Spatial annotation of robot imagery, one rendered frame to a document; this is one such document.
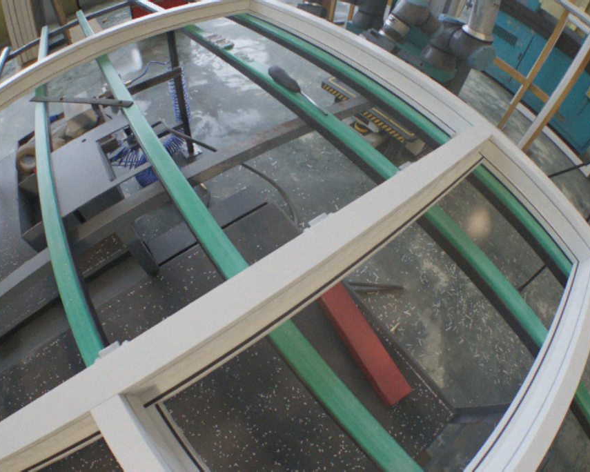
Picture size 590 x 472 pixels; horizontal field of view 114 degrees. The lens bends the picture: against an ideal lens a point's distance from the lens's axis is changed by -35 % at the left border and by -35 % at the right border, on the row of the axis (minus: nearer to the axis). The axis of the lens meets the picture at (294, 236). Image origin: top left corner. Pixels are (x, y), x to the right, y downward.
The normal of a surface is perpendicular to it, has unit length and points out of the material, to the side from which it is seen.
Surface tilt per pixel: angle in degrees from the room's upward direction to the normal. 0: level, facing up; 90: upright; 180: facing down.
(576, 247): 90
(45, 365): 0
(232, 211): 0
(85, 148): 0
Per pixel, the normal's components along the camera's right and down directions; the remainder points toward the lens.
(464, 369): 0.10, -0.51
